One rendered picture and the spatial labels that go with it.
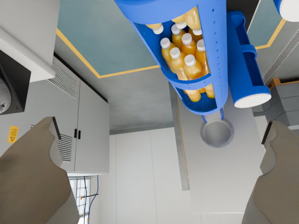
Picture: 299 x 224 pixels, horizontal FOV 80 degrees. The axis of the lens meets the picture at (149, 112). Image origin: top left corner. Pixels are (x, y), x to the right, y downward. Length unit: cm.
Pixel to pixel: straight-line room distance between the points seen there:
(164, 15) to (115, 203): 564
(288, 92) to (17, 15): 395
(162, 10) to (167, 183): 520
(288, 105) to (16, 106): 387
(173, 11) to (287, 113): 360
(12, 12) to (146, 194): 519
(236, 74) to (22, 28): 148
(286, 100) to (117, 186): 467
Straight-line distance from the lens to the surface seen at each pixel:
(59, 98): 243
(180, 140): 173
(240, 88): 167
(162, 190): 550
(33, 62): 90
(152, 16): 47
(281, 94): 406
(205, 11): 51
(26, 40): 93
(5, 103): 87
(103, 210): 606
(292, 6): 91
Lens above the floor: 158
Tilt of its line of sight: 20 degrees down
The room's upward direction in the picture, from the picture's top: 175 degrees clockwise
